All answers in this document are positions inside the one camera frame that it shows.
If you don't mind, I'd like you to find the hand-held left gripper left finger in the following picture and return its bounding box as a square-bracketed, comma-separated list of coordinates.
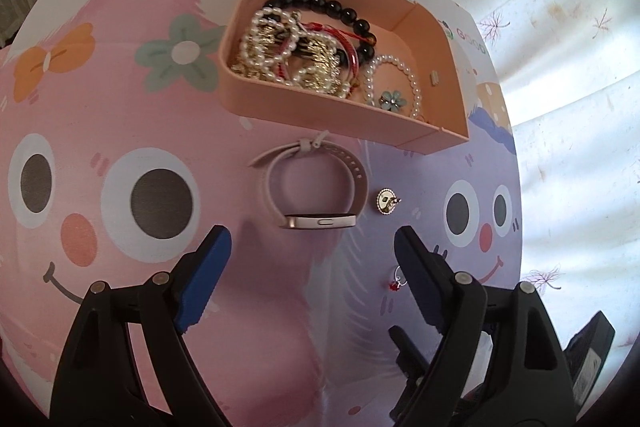
[50, 224, 233, 427]

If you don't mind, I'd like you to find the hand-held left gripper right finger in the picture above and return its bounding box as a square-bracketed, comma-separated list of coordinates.
[392, 226, 576, 427]

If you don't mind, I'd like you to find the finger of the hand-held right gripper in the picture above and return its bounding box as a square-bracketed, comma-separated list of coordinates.
[562, 311, 616, 409]
[387, 326, 437, 424]

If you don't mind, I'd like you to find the pink strap smart watch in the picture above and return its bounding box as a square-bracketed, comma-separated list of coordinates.
[248, 132, 369, 230]

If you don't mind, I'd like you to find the pink plastic tray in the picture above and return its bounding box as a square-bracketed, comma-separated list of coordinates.
[217, 0, 471, 155]

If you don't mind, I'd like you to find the single strand pearl bracelet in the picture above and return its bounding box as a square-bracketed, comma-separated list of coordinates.
[362, 54, 424, 119]

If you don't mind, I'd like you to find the multi-wrap pearl bracelet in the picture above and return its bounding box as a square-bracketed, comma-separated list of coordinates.
[229, 7, 302, 84]

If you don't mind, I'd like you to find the red string bracelet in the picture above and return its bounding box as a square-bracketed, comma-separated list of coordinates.
[277, 21, 379, 80]

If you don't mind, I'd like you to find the small gem earring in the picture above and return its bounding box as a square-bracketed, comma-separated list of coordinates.
[384, 266, 405, 293]

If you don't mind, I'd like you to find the gold round earring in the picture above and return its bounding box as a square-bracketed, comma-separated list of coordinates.
[374, 188, 403, 217]

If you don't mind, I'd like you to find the cartoon printed tablecloth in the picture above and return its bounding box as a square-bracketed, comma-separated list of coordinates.
[0, 0, 524, 427]

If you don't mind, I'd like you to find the white floral curtain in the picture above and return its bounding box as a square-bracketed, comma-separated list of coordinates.
[380, 0, 640, 350]

